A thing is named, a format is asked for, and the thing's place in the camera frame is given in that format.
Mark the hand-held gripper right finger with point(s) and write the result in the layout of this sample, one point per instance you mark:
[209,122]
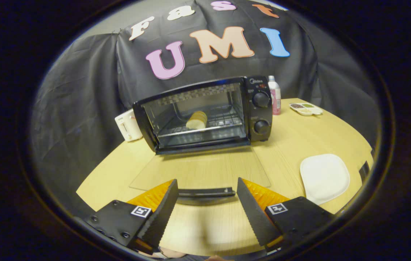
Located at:
[254,214]

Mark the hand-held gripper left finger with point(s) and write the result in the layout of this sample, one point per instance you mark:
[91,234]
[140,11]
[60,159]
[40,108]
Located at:
[161,214]

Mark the bread roll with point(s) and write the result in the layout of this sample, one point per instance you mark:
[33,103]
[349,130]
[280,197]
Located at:
[197,120]

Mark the black toaster oven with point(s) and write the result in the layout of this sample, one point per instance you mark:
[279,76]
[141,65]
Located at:
[209,119]

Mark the white toaster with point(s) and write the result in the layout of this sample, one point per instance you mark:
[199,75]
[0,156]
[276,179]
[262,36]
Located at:
[128,125]

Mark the white square plate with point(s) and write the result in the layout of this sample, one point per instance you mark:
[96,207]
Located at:
[324,177]

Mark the white divided condiment dish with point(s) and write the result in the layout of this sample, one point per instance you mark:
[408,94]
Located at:
[306,108]

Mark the pink bottle with white cap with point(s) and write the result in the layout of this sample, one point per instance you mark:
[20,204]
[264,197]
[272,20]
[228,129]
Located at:
[275,96]

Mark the black backdrop cloth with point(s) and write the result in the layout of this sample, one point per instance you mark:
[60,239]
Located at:
[93,90]

